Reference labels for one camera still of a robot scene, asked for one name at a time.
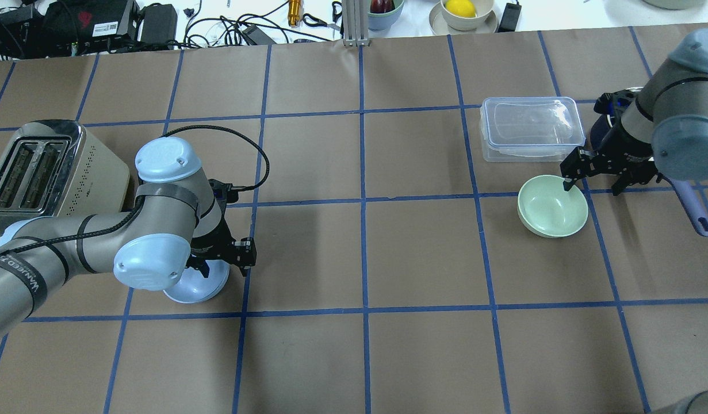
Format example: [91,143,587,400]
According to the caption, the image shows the clear plastic lidded container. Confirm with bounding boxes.
[480,96,586,163]

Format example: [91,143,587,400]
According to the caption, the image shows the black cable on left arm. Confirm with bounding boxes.
[162,125,270,193]

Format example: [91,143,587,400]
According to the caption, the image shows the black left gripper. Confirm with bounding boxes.
[188,219,257,279]

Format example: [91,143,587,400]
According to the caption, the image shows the yellow handled tool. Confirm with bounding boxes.
[287,0,302,27]

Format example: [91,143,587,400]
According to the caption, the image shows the beige plate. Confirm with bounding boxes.
[429,5,499,35]

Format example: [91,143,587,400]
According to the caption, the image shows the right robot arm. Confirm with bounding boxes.
[560,27,708,196]

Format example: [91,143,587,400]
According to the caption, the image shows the aluminium frame post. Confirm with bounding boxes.
[341,0,370,48]

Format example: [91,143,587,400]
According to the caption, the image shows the black power adapter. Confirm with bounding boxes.
[139,3,178,50]

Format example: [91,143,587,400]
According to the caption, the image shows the green bowl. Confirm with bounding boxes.
[516,175,590,239]

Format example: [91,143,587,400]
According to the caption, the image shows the beige bowl with lemon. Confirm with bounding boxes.
[440,1,494,31]

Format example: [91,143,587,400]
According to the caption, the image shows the blue bowl with fruit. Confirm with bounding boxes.
[368,0,404,31]

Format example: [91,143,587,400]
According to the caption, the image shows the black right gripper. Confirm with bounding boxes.
[561,115,663,196]

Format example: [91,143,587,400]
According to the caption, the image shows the cream toaster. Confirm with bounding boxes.
[0,120,131,236]

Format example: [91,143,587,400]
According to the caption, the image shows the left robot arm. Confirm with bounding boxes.
[0,136,257,341]

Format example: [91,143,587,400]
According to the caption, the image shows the blue saucepan with lid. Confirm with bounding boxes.
[594,99,708,237]

